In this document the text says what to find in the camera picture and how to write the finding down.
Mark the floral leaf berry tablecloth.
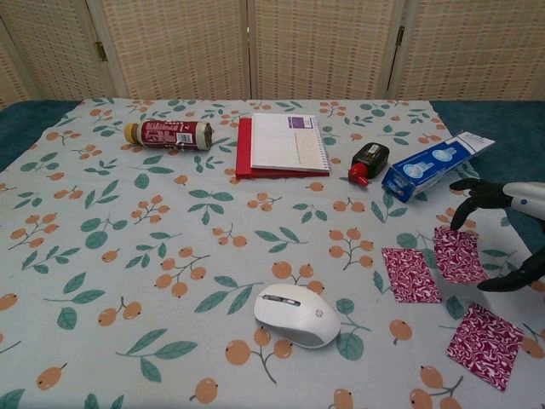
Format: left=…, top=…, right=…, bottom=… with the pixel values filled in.
left=0, top=97, right=545, bottom=409

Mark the woven folding screen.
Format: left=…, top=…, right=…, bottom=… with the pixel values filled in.
left=0, top=0, right=545, bottom=110

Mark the white computer mouse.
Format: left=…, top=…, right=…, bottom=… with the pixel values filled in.
left=254, top=283, right=342, bottom=349

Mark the magenta patterned card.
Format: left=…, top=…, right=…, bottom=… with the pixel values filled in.
left=445, top=301, right=525, bottom=392
left=433, top=226, right=491, bottom=284
left=381, top=246, right=443, bottom=304

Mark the brown drink bottle red label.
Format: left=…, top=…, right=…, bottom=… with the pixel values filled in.
left=123, top=119, right=215, bottom=152

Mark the red cover notebook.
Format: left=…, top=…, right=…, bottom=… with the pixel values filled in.
left=235, top=117, right=331, bottom=181

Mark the blue toothpaste box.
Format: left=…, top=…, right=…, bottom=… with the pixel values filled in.
left=381, top=131, right=496, bottom=203

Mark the white spiral notepad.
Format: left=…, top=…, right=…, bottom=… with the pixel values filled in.
left=250, top=112, right=332, bottom=173

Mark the black bottle red cap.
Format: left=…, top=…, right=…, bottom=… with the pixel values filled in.
left=347, top=141, right=391, bottom=187

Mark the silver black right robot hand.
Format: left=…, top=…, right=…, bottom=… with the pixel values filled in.
left=449, top=177, right=545, bottom=293

